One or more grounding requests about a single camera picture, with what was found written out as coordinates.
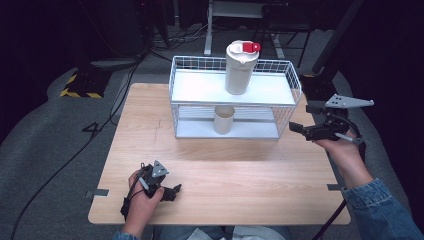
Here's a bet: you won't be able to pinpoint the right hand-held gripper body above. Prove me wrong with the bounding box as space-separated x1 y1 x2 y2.
305 93 375 145

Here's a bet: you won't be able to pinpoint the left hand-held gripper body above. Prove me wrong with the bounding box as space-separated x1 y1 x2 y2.
134 160 170 201

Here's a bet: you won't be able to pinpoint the white paper cup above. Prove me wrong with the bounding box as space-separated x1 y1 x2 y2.
213 105 236 136

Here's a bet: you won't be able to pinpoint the white tumbler with red lid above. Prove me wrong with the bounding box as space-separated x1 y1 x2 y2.
224 39 262 96

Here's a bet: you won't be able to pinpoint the white wire shelf rack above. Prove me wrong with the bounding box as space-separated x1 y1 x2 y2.
168 55 304 140

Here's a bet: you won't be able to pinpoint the person's left hand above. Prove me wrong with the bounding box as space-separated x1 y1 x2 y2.
121 169 166 238

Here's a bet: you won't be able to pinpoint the person's right hand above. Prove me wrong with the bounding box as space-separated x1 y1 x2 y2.
313 130 366 174

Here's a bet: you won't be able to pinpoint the black stand with slanted pole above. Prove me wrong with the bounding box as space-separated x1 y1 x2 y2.
299 0 366 103

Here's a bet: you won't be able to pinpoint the person's legs in jeans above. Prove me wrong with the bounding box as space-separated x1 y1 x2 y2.
153 225 296 240

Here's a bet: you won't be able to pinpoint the yellow black striped floor base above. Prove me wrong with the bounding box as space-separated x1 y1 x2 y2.
59 68 113 100

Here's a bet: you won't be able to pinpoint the white metal stand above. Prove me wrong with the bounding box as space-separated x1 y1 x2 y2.
203 0 287 60

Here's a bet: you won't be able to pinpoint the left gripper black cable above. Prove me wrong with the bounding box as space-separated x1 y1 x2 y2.
119 162 151 222

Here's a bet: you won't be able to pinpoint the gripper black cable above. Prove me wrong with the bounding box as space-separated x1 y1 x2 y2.
119 162 151 222
311 113 368 240

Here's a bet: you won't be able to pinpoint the long black floor cable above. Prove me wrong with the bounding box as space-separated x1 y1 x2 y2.
9 53 148 240

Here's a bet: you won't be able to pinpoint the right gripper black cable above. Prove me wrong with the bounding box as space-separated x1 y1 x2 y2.
311 113 368 240

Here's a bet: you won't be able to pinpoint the black metal chair frame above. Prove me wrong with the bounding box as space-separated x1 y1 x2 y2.
249 0 315 69

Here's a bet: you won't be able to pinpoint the bundle of floor cables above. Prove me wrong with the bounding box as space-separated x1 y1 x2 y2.
146 19 214 64

